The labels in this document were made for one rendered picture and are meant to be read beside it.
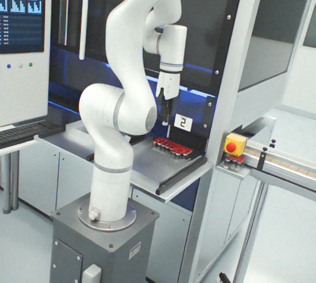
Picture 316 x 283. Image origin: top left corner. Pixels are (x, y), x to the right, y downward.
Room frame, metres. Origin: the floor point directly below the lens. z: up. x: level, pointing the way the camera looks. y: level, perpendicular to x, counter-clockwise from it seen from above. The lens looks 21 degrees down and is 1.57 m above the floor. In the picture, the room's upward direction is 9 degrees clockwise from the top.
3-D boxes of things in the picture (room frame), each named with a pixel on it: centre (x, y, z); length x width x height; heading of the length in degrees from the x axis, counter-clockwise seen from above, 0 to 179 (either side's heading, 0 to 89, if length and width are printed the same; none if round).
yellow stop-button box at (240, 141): (1.43, -0.34, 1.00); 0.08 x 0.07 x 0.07; 150
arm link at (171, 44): (1.32, -0.01, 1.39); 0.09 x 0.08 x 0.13; 73
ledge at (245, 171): (1.46, -0.38, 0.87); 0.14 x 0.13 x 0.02; 150
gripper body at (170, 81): (1.31, -0.02, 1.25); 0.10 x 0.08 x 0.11; 152
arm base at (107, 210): (0.99, 0.12, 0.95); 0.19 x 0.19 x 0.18
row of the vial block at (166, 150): (1.45, -0.07, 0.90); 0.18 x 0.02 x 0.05; 60
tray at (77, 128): (1.62, 0.23, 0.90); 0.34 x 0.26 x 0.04; 150
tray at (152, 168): (1.36, -0.01, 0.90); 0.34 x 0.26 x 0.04; 150
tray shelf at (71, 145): (1.48, 0.11, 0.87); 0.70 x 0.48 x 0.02; 60
